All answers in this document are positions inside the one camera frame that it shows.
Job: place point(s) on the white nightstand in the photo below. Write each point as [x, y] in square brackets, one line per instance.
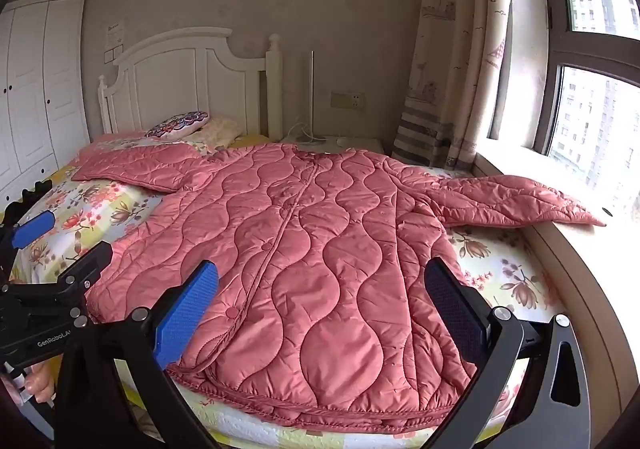
[365, 146]

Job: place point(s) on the person's left hand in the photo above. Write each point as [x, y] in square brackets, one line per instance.
[40, 381]

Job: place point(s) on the yellow bed sheet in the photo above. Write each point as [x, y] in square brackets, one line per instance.
[252, 140]

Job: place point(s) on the wall power outlet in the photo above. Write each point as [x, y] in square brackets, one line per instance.
[347, 99]

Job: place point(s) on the purple patterned cushion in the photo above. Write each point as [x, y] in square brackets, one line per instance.
[177, 125]

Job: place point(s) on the cream pillow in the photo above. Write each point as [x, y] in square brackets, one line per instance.
[222, 131]

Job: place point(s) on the dark framed window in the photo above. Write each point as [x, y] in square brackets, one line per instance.
[595, 104]

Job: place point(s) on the paper notice on wall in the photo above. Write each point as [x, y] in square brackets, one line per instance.
[114, 41]

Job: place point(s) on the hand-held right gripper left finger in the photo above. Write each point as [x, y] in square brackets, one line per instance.
[187, 314]

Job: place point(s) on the slim floor lamp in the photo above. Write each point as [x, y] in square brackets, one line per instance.
[312, 94]

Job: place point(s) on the printed beige curtain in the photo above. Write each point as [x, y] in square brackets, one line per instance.
[450, 54]

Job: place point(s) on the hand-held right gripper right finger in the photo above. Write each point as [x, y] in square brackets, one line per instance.
[455, 309]

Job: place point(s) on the white wardrobe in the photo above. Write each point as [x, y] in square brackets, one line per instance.
[40, 89]

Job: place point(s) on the pink quilted jacket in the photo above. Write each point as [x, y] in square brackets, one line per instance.
[325, 239]

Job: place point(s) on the white wooden headboard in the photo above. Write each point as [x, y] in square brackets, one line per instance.
[190, 74]

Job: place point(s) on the beige window sill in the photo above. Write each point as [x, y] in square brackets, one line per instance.
[575, 269]

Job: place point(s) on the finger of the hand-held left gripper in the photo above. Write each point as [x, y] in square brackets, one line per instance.
[32, 229]
[87, 264]

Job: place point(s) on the floral bed sheet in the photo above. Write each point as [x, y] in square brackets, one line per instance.
[75, 214]

